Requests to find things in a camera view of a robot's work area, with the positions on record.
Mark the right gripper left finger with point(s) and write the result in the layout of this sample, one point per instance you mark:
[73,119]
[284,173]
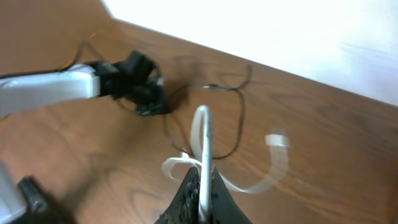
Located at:
[183,209]

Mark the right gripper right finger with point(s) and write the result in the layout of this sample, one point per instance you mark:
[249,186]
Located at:
[223,209]

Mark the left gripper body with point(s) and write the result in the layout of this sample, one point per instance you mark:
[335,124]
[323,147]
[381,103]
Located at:
[149,97]

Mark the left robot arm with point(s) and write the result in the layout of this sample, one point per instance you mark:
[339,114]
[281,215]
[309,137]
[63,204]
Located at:
[137,79]

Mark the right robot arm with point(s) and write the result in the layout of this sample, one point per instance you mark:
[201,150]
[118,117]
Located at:
[27,202]

